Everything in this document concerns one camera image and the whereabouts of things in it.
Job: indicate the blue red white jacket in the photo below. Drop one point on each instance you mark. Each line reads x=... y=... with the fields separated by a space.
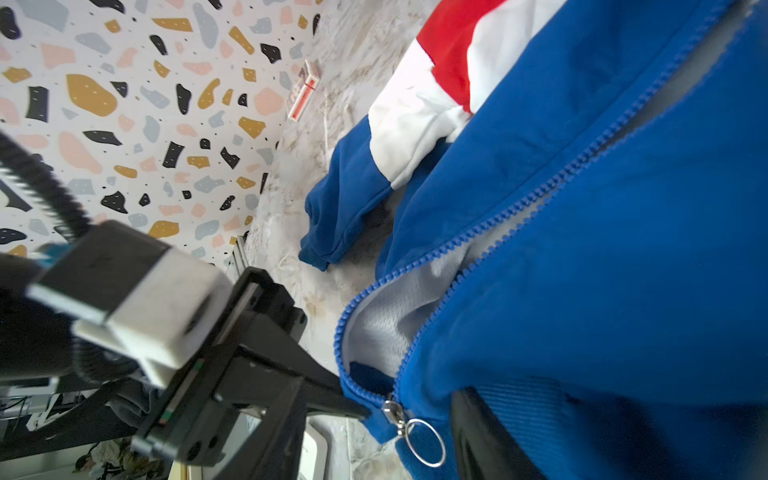
x=582 y=237

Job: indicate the small playing card box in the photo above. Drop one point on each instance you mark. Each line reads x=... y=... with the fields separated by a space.
x=302 y=92

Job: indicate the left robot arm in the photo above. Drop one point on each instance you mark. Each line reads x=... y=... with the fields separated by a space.
x=37 y=341

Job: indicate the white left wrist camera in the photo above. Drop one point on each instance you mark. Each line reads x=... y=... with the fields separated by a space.
x=136 y=296

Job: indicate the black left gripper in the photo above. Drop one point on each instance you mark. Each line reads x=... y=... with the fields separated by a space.
x=249 y=359

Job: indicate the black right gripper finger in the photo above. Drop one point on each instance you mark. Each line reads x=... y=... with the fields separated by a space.
x=483 y=447

